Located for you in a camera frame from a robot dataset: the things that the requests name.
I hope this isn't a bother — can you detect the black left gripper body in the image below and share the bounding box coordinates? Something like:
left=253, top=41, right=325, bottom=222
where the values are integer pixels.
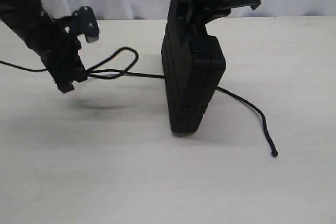
left=40, top=16, right=81, bottom=77

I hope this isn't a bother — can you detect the black cord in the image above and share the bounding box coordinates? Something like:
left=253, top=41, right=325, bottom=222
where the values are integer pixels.
left=83, top=47, right=279, bottom=158

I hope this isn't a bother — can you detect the black plastic carrying case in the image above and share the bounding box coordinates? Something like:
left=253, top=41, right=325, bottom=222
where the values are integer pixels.
left=161, top=0, right=226, bottom=134

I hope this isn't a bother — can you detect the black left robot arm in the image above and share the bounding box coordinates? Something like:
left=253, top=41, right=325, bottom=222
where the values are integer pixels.
left=1, top=0, right=88, bottom=93

